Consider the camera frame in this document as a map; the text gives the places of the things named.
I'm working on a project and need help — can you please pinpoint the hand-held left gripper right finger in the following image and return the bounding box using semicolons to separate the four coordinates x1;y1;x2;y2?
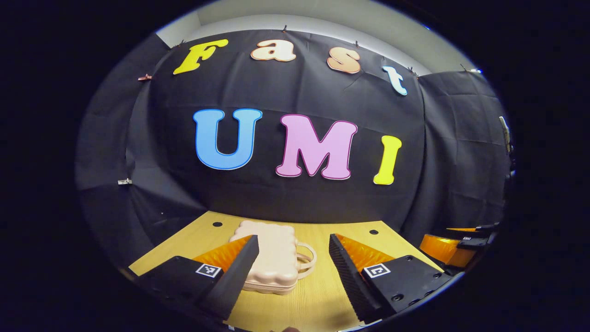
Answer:
328;233;452;324

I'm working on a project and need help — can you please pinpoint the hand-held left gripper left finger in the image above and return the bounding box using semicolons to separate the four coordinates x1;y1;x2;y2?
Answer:
133;234;260;320

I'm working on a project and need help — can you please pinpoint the pink suitcase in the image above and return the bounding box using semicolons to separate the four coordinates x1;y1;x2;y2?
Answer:
229;220;318;296

